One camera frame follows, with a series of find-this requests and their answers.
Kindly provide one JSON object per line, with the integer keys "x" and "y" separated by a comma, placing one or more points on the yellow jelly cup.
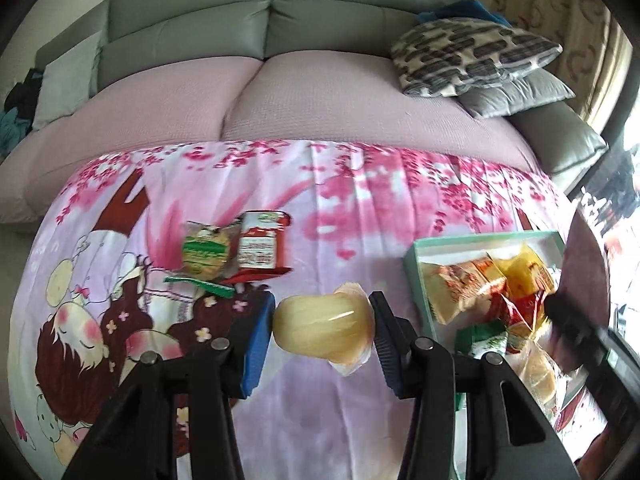
{"x": 320, "y": 322}

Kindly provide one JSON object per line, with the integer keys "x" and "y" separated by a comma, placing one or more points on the teal cardboard tray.
{"x": 417, "y": 270}

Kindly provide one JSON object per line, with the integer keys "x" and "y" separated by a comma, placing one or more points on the orange beige snack packet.
{"x": 460, "y": 285}

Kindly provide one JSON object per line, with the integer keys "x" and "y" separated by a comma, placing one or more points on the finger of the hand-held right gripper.
{"x": 557, "y": 310}

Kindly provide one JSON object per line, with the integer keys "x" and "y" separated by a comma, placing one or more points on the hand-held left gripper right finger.
{"x": 387, "y": 350}

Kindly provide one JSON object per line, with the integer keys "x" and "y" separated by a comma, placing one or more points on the yellow snack packet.
{"x": 530, "y": 270}

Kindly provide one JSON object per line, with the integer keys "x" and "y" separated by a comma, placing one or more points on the black beige patterned pillow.
{"x": 470, "y": 55}

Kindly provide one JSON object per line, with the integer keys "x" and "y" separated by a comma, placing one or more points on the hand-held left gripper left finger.
{"x": 255, "y": 345}

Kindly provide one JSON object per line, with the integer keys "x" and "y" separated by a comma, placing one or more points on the grey pillow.
{"x": 520, "y": 95}

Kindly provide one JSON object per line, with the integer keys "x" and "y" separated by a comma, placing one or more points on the green label cookie packet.
{"x": 205, "y": 252}

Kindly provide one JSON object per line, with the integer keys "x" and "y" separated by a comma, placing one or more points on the grey sofa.
{"x": 200, "y": 20}

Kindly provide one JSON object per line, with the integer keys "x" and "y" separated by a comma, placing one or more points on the beige patterned curtain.
{"x": 560, "y": 10}

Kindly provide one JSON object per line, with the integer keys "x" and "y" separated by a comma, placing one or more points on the green white snack packet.
{"x": 482, "y": 337}

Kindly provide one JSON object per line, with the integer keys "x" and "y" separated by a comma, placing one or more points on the pink printed blanket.
{"x": 350, "y": 200}

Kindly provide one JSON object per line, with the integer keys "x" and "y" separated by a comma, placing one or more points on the pink sofa cover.
{"x": 300, "y": 105}

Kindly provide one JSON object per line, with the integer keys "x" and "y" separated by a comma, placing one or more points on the dark clothing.
{"x": 22, "y": 92}

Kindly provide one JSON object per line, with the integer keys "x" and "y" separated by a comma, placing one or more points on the clear wrapped bread bun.
{"x": 540, "y": 375}

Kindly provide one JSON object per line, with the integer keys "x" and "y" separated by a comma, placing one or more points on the light grey cushion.
{"x": 65, "y": 85}

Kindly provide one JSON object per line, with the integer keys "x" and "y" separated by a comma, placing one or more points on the teal cloth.
{"x": 10, "y": 132}

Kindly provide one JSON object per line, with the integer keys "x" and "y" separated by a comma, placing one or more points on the red white boxy snack packet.
{"x": 257, "y": 247}

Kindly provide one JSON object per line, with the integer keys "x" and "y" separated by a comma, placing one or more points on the blue cloth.
{"x": 470, "y": 10}

